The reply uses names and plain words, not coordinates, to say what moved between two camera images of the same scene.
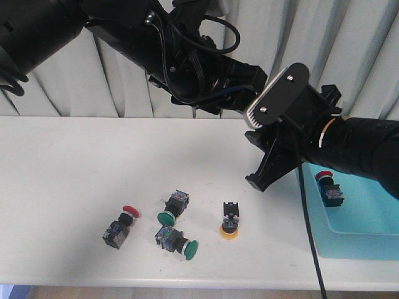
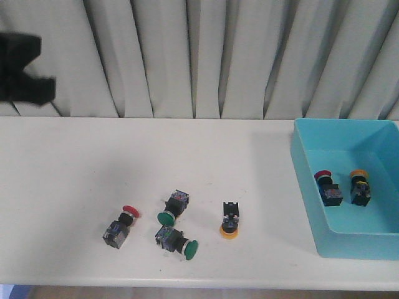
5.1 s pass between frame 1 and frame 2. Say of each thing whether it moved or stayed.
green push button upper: stayed
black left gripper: moved
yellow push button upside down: stayed
